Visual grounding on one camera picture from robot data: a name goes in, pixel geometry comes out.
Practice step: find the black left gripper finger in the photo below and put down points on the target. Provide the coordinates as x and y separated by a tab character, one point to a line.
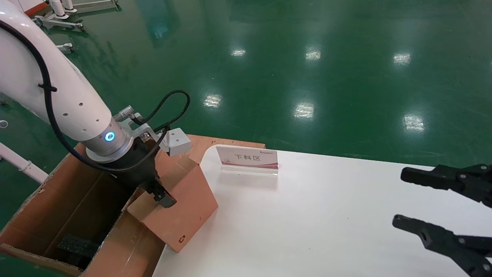
163	198

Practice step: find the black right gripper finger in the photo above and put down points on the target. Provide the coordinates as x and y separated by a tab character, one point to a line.
442	240
461	181

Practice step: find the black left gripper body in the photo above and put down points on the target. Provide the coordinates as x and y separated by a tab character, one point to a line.
134	165

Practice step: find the small cardboard box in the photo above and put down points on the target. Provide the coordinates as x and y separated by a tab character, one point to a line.
184	207

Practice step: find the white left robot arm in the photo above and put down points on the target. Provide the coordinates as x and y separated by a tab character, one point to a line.
57	88

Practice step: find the large open cardboard box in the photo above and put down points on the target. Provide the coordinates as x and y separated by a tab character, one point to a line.
127	250

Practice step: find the acrylic sign with red print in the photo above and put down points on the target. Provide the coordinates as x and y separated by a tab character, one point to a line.
248	157

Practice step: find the black foam pad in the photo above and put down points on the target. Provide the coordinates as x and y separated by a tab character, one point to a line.
77	248

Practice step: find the white pipe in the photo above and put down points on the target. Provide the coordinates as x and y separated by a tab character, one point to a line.
23	164

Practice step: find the white metal floor bar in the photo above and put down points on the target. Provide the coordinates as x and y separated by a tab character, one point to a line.
65	47

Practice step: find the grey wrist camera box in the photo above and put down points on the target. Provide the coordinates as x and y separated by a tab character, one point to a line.
178	142

